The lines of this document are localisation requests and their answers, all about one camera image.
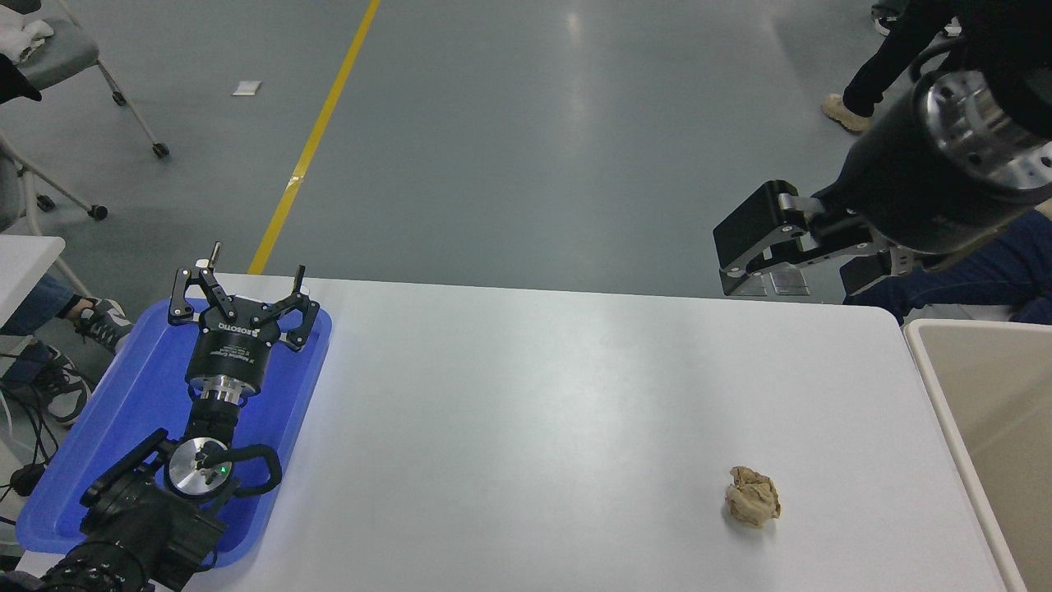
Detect blue plastic tray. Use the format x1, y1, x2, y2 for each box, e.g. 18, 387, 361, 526
16, 298, 334, 570

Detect large pale bin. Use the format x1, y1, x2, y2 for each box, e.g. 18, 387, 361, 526
903, 319, 1052, 592

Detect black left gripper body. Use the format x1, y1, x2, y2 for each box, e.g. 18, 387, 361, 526
185, 308, 282, 389

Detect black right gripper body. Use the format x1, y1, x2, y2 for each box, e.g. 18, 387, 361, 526
824, 81, 1052, 256

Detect grey seat wheeled chair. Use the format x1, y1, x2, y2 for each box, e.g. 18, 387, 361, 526
0, 0, 171, 159

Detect person in blue trousers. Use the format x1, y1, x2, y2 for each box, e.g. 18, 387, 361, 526
845, 210, 1052, 326

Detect tan paper ball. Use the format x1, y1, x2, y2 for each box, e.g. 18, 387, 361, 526
724, 466, 782, 529

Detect seated person with grey shoes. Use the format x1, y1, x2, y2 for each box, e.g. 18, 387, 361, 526
0, 53, 133, 425

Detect white cloth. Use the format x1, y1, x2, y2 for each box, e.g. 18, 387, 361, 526
0, 18, 55, 63

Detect person with tan shoes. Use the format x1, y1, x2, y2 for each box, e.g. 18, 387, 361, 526
821, 0, 975, 134

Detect small white side table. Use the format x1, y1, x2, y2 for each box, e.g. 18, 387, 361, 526
0, 235, 67, 326

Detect white frame wheeled chair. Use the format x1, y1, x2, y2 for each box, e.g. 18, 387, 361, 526
0, 136, 109, 239

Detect black floor cables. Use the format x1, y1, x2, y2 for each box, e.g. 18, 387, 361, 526
0, 354, 60, 527

